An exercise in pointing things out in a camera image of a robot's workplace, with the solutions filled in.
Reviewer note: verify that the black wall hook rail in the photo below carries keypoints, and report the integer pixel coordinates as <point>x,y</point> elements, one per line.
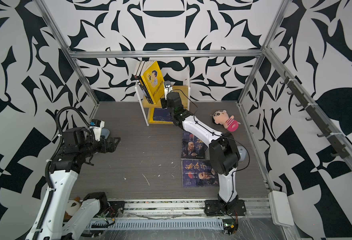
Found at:
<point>317,115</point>

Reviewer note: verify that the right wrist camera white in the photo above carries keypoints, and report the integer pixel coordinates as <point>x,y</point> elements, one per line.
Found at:
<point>167,88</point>

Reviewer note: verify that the light blue glasses case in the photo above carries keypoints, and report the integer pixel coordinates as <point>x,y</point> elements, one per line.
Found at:
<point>105,133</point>

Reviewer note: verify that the white power box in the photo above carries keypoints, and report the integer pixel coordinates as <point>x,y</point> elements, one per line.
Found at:
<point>280,209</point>

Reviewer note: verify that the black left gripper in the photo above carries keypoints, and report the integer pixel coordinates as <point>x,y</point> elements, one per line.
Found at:
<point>110,145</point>

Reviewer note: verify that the small plush toy behind rail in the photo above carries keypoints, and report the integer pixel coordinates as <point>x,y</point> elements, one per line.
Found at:
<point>71,208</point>

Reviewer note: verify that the white grey round speaker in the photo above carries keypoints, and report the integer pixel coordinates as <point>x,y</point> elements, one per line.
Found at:
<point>242,152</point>

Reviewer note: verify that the white wooden two-tier shelf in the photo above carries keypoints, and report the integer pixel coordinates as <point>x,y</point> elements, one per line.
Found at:
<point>184,91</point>

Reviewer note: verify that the plush doll pink shorts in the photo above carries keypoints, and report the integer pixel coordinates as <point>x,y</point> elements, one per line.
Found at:
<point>221,117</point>

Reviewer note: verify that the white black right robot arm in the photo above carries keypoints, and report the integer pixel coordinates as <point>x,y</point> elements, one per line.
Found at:
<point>223,149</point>

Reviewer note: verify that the small blue book yellow label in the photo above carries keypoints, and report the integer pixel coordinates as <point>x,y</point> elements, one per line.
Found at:
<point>162,115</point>

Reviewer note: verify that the black deer antler book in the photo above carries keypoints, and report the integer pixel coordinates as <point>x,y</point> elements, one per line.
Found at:
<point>145,91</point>

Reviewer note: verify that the purple old man book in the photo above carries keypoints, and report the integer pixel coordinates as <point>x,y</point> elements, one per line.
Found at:
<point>192,147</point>
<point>198,174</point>

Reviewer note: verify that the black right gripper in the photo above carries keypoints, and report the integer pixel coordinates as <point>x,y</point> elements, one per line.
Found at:
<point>164,103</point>

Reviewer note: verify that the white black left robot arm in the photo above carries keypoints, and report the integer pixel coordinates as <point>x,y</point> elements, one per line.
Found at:
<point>77,146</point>

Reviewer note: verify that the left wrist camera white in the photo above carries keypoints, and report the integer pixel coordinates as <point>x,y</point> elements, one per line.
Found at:
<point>97,126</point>

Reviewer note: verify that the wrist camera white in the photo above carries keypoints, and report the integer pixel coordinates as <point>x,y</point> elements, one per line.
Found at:
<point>97,126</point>
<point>167,88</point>

